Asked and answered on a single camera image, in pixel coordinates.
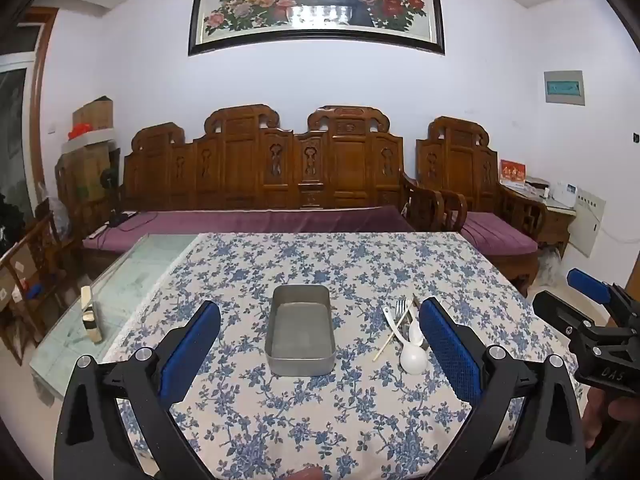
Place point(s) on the carved wooden sofa bench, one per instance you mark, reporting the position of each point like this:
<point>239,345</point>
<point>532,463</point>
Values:
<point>250,160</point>

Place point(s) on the small gold white box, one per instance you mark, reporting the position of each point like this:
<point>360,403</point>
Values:
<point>90,310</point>

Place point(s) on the purple chair cushion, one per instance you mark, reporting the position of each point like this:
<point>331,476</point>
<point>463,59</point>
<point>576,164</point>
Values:
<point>492,235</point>

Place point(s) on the white spoon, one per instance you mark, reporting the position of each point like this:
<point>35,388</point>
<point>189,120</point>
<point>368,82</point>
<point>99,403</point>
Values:
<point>413,360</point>

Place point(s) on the wall electrical panel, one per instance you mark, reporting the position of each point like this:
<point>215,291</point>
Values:
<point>565,88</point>

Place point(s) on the white distribution cabinet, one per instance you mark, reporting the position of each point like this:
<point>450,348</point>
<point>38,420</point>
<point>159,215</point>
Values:
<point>587,222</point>

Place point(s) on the blue floral tablecloth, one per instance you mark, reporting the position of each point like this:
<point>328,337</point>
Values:
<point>300,260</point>

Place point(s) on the wooden side chair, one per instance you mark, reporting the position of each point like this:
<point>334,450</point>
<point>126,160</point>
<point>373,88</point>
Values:
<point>35,270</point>

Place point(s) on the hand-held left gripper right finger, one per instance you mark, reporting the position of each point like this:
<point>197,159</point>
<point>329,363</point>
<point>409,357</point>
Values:
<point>450,352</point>

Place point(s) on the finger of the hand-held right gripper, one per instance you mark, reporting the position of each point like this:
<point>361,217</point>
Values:
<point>557,310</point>
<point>590,285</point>

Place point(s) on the metal tray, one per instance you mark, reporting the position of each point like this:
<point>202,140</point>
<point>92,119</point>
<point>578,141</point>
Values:
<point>300,332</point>

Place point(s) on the white flat board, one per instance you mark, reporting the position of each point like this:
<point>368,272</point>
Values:
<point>90,140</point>

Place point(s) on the black clothes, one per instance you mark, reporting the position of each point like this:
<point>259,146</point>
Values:
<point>10,225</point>

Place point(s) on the wooden chopstick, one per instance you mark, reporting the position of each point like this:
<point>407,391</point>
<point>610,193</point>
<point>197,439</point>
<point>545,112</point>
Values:
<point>387,344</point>

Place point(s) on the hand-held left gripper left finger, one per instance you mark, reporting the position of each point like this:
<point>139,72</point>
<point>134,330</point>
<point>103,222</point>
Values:
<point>192,347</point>

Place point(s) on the wooden side table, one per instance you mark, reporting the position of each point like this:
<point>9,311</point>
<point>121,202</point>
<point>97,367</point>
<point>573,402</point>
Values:
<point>555,220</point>

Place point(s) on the red desk calendar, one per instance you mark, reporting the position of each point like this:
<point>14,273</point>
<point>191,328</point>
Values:
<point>512,172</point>

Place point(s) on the large cardboard carton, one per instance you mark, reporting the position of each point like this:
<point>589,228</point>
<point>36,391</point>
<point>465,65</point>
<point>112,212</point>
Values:
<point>82,180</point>

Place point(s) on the carved wooden armchair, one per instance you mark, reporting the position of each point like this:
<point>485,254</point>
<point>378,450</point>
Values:
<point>460,160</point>

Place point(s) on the wooden door frame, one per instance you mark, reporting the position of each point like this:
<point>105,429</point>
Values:
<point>40,100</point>

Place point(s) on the framed floral painting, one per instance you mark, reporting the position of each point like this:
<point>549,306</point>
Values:
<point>315,5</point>

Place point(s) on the person's right hand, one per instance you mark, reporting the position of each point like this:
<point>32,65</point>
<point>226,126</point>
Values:
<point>617,420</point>

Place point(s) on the black fan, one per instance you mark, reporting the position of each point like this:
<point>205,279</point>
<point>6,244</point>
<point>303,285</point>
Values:
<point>108,180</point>

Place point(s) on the metal fork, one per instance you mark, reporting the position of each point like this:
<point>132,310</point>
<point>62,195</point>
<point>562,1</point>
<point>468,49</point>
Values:
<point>400,310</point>

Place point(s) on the red plastic bag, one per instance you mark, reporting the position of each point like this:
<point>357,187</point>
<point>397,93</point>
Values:
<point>79,131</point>

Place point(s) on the purple sofa cushion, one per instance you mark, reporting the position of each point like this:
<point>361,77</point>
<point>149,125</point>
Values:
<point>250,222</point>

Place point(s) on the small cardboard box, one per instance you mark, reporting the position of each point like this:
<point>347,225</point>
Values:
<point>95,112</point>

